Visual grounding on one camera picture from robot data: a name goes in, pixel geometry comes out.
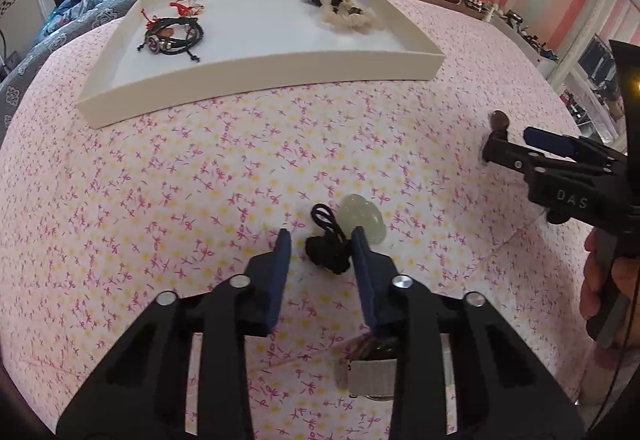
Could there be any person's right hand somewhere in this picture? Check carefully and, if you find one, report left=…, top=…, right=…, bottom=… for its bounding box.
left=580, top=227, right=640, bottom=371

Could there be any jade pendant with black cord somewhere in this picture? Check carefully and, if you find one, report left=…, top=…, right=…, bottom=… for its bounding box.
left=305, top=193, right=387, bottom=276

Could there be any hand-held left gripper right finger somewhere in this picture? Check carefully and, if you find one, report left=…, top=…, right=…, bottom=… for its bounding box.
left=350, top=226, right=586, bottom=440

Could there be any cream fluffy scrunchie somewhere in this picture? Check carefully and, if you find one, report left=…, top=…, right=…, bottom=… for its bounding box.
left=318, top=0, right=385, bottom=35

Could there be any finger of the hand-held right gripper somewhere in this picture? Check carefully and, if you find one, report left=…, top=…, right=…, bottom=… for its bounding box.
left=523, top=126, right=628, bottom=171
left=481, top=129, right=551, bottom=177

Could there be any white shallow tray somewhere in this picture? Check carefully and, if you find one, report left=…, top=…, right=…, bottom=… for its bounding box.
left=79, top=0, right=446, bottom=130

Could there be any grey patterned bedspread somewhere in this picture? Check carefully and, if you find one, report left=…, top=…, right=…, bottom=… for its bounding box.
left=0, top=0, right=386, bottom=141

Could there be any white storage shelf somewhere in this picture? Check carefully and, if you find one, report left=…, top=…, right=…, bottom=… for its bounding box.
left=490, top=10, right=556, bottom=76

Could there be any black leather cord bracelet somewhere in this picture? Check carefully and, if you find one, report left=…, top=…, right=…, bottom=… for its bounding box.
left=136, top=17, right=206, bottom=62

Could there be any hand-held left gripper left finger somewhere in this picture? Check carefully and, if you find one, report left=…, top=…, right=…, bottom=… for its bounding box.
left=55, top=228, right=292, bottom=440

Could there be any red knot amber pendant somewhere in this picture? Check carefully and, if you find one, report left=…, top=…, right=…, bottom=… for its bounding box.
left=141, top=0, right=206, bottom=38

